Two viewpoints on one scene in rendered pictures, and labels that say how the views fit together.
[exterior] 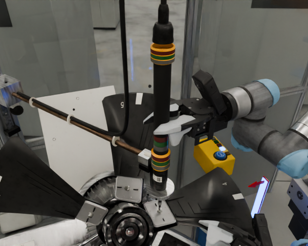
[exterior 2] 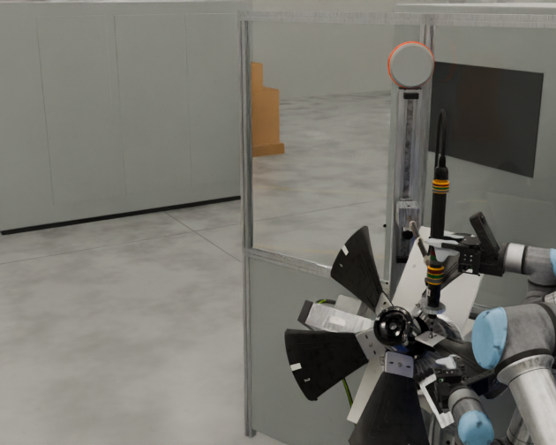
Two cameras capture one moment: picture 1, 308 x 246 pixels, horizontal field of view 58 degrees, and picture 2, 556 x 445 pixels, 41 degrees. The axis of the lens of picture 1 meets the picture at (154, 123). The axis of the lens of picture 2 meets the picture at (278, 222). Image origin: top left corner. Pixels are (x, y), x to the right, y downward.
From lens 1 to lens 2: 1.69 m
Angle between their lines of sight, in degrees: 54
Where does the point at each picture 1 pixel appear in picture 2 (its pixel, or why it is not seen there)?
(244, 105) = (513, 256)
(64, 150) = (416, 278)
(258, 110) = (534, 271)
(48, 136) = (411, 261)
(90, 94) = not seen: hidden behind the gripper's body
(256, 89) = (537, 251)
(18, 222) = (347, 306)
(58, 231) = (364, 325)
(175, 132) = (437, 246)
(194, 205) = (462, 350)
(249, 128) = (529, 290)
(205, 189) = not seen: hidden behind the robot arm
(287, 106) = not seen: outside the picture
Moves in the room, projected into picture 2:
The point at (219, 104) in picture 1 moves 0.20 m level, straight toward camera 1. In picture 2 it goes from (485, 244) to (415, 252)
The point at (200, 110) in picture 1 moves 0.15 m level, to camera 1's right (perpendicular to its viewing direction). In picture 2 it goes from (469, 242) to (514, 259)
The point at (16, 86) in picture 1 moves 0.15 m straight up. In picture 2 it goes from (413, 212) to (416, 169)
